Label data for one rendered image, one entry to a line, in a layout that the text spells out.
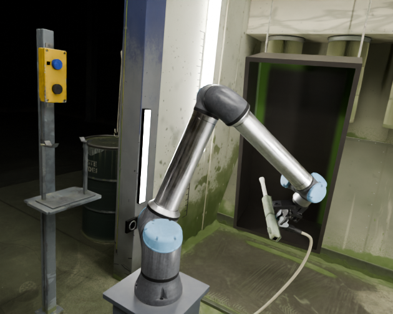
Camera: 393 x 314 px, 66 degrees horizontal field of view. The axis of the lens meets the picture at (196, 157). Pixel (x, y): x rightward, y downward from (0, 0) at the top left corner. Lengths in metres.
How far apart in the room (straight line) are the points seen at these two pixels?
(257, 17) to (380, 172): 1.82
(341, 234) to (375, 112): 1.18
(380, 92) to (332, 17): 0.84
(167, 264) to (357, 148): 2.50
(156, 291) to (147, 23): 1.43
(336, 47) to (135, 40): 1.77
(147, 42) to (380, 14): 1.85
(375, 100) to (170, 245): 2.60
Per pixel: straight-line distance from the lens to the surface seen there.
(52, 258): 2.06
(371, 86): 3.32
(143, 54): 1.92
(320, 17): 3.01
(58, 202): 1.72
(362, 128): 3.32
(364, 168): 3.22
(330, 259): 3.04
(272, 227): 1.67
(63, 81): 1.73
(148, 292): 1.24
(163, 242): 1.13
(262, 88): 2.21
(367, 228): 3.06
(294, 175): 1.30
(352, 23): 2.96
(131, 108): 1.97
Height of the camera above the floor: 1.45
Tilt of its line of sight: 13 degrees down
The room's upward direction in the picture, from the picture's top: 6 degrees clockwise
